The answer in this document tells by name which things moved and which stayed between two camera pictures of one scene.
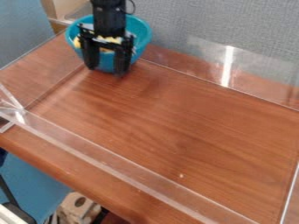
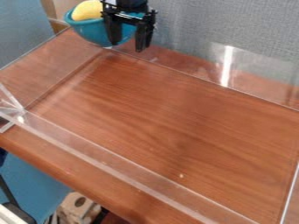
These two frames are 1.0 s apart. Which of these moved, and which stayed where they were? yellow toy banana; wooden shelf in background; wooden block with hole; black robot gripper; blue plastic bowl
Moved: yellow toy banana; blue plastic bowl; black robot gripper
Stayed: wooden block with hole; wooden shelf in background
